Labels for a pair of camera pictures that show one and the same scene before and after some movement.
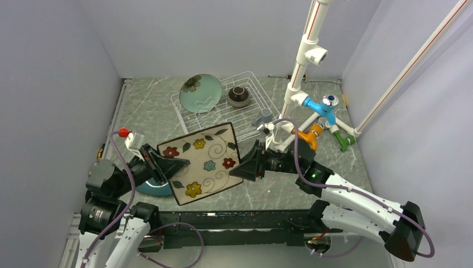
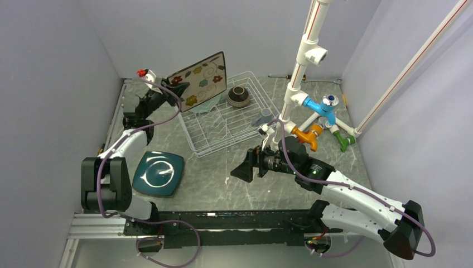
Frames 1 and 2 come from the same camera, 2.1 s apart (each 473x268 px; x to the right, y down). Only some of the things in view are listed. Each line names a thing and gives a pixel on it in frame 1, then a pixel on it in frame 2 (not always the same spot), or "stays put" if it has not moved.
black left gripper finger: x=170 y=166 -> x=178 y=88
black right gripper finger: x=247 y=171 stays put
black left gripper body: x=149 y=153 -> x=154 y=100
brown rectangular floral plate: x=212 y=154 -> x=207 y=80
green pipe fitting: x=343 y=142 stays put
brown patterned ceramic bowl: x=238 y=96 stays put
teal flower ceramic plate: x=200 y=93 stays put
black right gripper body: x=276 y=161 stays put
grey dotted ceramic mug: x=266 y=116 stays put
